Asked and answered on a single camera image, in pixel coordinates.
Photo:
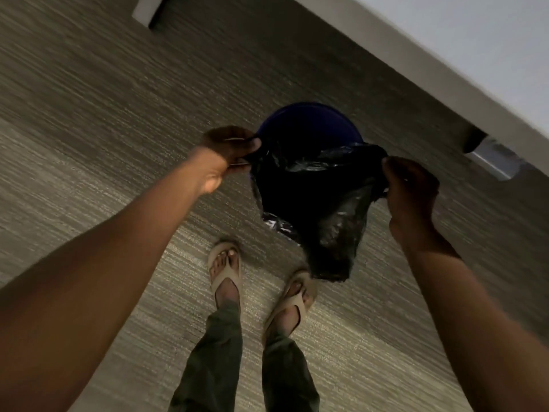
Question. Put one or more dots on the person's right fingers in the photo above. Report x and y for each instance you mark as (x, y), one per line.
(392, 178)

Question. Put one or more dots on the person's beige sandal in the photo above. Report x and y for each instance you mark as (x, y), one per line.
(223, 274)
(296, 306)

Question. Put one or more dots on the person's right hand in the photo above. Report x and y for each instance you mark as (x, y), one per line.
(414, 197)

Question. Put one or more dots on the blue round waste bin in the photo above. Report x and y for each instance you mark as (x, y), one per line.
(309, 124)

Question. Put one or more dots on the person's left beige sandal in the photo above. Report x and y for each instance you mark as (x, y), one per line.
(223, 274)

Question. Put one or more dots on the white desk leg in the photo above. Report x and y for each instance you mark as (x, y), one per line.
(493, 158)
(148, 10)

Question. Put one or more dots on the black plastic trash bag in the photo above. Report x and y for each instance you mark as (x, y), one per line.
(313, 197)

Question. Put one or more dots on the person's left forearm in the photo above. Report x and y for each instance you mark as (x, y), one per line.
(107, 274)

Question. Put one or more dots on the person's left thumb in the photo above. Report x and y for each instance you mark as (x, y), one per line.
(245, 150)

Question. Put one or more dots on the olive green trousers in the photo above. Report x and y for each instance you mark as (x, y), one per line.
(214, 364)

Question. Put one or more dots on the person's right beige sandal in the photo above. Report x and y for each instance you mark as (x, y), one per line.
(296, 306)

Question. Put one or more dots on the person's right forearm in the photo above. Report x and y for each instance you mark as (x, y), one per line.
(476, 321)

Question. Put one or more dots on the person's left hand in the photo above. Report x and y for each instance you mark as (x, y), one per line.
(214, 160)

